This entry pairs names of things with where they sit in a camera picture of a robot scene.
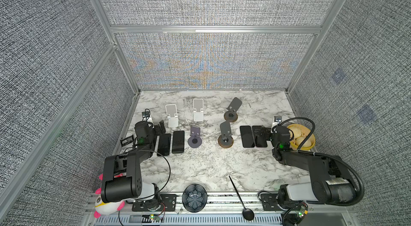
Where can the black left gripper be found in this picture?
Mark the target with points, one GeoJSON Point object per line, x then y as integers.
{"type": "Point", "coordinates": [157, 131]}

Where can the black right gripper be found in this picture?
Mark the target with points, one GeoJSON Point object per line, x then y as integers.
{"type": "Point", "coordinates": [267, 132]}

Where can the black phone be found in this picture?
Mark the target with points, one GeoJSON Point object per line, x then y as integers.
{"type": "Point", "coordinates": [258, 145]}
{"type": "Point", "coordinates": [164, 144]}

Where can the purple-edged phone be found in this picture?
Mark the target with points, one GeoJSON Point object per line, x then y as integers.
{"type": "Point", "coordinates": [247, 137]}

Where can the teal-edged phone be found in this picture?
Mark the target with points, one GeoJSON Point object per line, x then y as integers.
{"type": "Point", "coordinates": [178, 142]}

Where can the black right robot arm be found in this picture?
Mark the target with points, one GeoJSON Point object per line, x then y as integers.
{"type": "Point", "coordinates": [332, 181]}

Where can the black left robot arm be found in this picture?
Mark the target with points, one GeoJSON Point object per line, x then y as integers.
{"type": "Point", "coordinates": [122, 178]}

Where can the white phone stand, left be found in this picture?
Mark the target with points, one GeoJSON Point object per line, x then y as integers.
{"type": "Point", "coordinates": [172, 113]}

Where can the white phone stand, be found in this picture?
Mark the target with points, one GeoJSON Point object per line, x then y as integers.
{"type": "Point", "coordinates": [172, 113]}
{"type": "Point", "coordinates": [198, 114]}

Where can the purple round-base phone stand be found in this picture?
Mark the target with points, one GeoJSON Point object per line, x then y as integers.
{"type": "Point", "coordinates": [195, 140]}

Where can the wood-base stand, back right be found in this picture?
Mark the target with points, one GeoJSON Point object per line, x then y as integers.
{"type": "Point", "coordinates": [231, 115]}

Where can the wood-base grey stand, centre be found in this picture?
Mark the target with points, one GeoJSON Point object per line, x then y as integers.
{"type": "Point", "coordinates": [225, 139]}

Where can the white phone stand, middle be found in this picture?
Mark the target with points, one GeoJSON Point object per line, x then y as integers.
{"type": "Point", "coordinates": [198, 114]}

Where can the bamboo steamer basket with buns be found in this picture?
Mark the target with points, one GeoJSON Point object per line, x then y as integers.
{"type": "Point", "coordinates": [300, 133]}

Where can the small black label box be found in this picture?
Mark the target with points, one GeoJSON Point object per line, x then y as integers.
{"type": "Point", "coordinates": [127, 140]}

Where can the green-lit circuit board, right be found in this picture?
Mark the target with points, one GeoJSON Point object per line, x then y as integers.
{"type": "Point", "coordinates": [301, 214]}

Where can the green-lit circuit board, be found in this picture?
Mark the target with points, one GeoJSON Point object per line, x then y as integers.
{"type": "Point", "coordinates": [301, 214]}
{"type": "Point", "coordinates": [155, 218]}

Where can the green-lit circuit board, left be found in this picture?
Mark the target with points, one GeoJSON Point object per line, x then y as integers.
{"type": "Point", "coordinates": [155, 218]}

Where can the pink striped plush toy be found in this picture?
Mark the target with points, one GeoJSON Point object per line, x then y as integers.
{"type": "Point", "coordinates": [106, 208]}

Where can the right wrist camera, white mount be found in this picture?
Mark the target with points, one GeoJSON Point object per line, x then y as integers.
{"type": "Point", "coordinates": [276, 120]}

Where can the wrist camera, white mount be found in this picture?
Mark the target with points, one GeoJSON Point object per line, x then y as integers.
{"type": "Point", "coordinates": [146, 115]}
{"type": "Point", "coordinates": [276, 120]}

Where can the left wrist camera, white mount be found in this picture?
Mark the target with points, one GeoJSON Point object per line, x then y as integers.
{"type": "Point", "coordinates": [146, 115]}

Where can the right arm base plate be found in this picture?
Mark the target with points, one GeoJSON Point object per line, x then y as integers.
{"type": "Point", "coordinates": [269, 202]}

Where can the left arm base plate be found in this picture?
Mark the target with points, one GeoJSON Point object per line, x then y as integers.
{"type": "Point", "coordinates": [162, 202]}

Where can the black long-handled spoon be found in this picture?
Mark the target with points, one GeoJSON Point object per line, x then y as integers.
{"type": "Point", "coordinates": [247, 213]}

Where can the aluminium front rail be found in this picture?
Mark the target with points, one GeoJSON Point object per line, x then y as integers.
{"type": "Point", "coordinates": [222, 209]}

